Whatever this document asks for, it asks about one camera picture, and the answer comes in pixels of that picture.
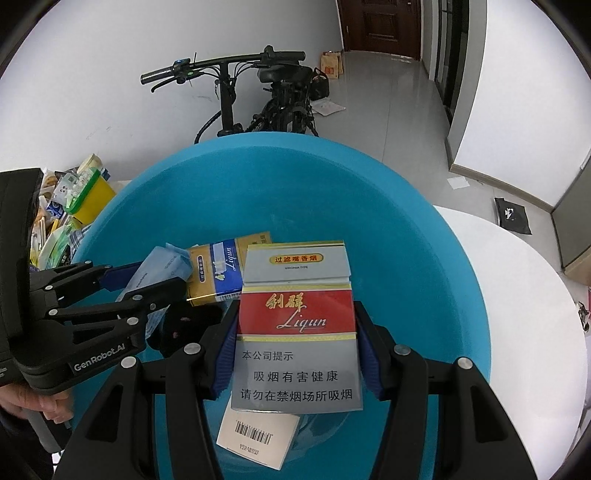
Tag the grey cabinet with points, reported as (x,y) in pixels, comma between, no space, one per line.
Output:
(575,221)

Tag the yellow container green lid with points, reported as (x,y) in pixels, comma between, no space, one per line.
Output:
(92,203)

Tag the blue plaid cloth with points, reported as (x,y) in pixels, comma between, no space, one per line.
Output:
(81,237)

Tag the dark brown wooden door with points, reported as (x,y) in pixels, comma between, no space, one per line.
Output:
(383,23)

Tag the white envelope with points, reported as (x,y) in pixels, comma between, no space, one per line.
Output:
(328,107)

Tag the grey red cigarette pack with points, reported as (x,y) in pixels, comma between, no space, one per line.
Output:
(295,314)

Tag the blue plastic basin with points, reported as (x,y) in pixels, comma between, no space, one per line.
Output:
(369,207)

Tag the tan paper bag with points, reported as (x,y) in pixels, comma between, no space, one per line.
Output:
(332,64)

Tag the yellow blue cigarette pack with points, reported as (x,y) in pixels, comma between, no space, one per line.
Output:
(217,281)

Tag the person's left hand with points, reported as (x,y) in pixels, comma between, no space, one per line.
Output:
(27,404)

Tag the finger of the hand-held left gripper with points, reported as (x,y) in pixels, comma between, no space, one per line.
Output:
(122,274)
(157,294)

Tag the black bicycle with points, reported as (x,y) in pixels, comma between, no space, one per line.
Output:
(226,92)

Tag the white paper sheet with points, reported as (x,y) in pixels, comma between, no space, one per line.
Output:
(459,182)

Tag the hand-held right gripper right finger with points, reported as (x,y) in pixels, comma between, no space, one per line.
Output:
(368,357)

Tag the black handbag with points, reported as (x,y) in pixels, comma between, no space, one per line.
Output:
(319,85)

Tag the dark framed glass door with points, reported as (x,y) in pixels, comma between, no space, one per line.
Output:
(445,46)

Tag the white round desktop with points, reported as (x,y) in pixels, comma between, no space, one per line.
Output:
(517,323)

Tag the black flat bag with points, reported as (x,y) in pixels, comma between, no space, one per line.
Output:
(512,217)

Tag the pile of snack packets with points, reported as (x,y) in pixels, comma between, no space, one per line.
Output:
(51,230)

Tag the light blue packet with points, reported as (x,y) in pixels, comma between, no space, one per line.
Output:
(161,263)

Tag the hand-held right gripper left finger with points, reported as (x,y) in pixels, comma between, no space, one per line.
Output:
(226,344)

